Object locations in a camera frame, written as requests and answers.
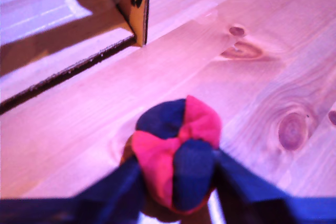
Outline red and navy footbag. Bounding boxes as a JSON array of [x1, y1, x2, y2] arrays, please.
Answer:
[[131, 94, 223, 213]]

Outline cardboard dice tower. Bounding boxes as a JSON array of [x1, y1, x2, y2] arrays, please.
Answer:
[[0, 0, 152, 116]]

